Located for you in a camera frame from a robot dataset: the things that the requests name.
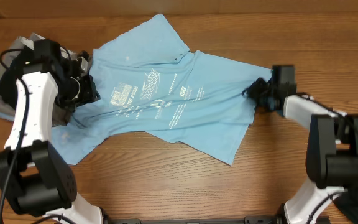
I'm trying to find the light blue printed t-shirt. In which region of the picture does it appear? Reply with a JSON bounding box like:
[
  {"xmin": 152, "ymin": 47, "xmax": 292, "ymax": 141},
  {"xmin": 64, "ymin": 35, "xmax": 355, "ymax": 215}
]
[{"xmin": 52, "ymin": 14, "xmax": 271, "ymax": 165}]

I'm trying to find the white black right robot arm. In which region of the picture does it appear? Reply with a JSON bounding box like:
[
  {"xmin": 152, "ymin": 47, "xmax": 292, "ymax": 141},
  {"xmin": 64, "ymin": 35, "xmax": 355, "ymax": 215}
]
[{"xmin": 242, "ymin": 65, "xmax": 358, "ymax": 224}]

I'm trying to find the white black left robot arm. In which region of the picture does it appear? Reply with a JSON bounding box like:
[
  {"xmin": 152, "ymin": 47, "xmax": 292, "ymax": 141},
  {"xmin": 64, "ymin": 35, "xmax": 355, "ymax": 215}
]
[{"xmin": 0, "ymin": 39, "xmax": 110, "ymax": 223}]

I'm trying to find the dark folded garment in pile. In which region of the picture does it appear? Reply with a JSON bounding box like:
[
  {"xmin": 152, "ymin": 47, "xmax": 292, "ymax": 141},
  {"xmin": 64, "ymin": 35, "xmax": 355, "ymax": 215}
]
[{"xmin": 0, "ymin": 47, "xmax": 34, "ymax": 109}]

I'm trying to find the grey folded garment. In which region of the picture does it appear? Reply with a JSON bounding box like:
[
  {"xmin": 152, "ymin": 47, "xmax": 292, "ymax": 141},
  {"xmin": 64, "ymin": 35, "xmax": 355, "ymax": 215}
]
[{"xmin": 0, "ymin": 33, "xmax": 100, "ymax": 126}]

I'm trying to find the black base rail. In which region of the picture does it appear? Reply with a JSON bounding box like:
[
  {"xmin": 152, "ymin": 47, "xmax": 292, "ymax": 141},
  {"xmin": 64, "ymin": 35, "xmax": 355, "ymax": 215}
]
[{"xmin": 104, "ymin": 215, "xmax": 285, "ymax": 224}]

